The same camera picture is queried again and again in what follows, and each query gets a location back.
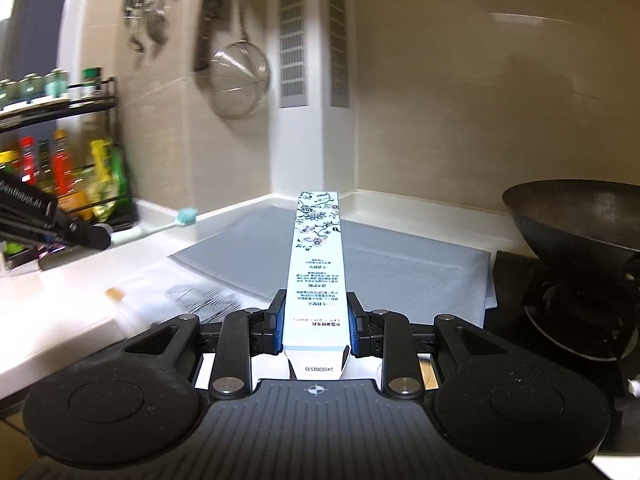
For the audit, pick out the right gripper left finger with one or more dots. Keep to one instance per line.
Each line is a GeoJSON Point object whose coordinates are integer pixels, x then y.
{"type": "Point", "coordinates": [274, 324]}

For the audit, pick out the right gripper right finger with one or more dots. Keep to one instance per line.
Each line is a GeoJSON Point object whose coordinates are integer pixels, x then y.
{"type": "Point", "coordinates": [359, 331]}

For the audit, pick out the white blue toothpaste box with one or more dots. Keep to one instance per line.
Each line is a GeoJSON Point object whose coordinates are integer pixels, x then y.
{"type": "Point", "coordinates": [316, 328]}

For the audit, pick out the white green toothbrush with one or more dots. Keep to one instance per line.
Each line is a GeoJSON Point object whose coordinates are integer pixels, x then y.
{"type": "Point", "coordinates": [183, 218]}

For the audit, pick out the orange oil bottle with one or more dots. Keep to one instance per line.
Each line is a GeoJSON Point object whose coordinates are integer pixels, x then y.
{"type": "Point", "coordinates": [64, 183]}

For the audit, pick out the grey drying mat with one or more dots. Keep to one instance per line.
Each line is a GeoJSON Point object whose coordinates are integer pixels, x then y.
{"type": "Point", "coordinates": [412, 275]}

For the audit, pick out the red cap sauce bottle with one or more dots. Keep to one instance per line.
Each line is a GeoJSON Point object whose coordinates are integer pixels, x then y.
{"type": "Point", "coordinates": [29, 160]}

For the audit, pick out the white patterned tea towel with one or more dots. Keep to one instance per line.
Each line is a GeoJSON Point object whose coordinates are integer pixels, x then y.
{"type": "Point", "coordinates": [148, 305]}

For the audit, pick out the black spice rack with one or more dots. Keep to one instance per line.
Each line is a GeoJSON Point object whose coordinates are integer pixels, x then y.
{"type": "Point", "coordinates": [37, 106]}

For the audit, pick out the yellow green snack bag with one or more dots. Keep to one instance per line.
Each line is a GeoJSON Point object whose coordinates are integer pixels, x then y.
{"type": "Point", "coordinates": [108, 190]}

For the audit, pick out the hanging metal spoons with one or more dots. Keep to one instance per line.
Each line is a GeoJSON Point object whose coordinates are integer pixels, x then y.
{"type": "Point", "coordinates": [145, 17]}

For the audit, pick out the black wok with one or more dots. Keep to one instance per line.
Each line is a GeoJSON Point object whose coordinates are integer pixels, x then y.
{"type": "Point", "coordinates": [579, 229]}

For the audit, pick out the metal mesh strainer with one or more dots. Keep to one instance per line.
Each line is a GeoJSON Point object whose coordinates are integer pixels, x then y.
{"type": "Point", "coordinates": [240, 75]}

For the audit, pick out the black stove top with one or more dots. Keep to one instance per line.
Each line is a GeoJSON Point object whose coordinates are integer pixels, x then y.
{"type": "Point", "coordinates": [591, 329]}

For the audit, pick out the white wall vent grille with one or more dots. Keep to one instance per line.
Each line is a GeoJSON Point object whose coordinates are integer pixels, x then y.
{"type": "Point", "coordinates": [292, 53]}

